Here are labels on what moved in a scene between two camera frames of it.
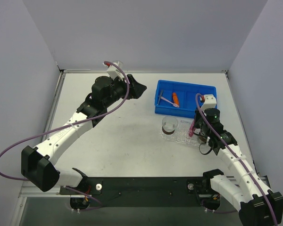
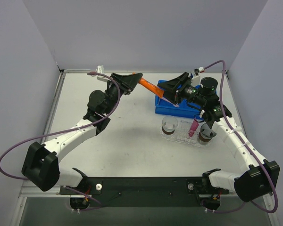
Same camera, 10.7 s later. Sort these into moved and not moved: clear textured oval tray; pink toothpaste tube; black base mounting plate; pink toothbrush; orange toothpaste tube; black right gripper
Moved: orange toothpaste tube; black right gripper
Not moved: black base mounting plate; pink toothbrush; pink toothpaste tube; clear textured oval tray
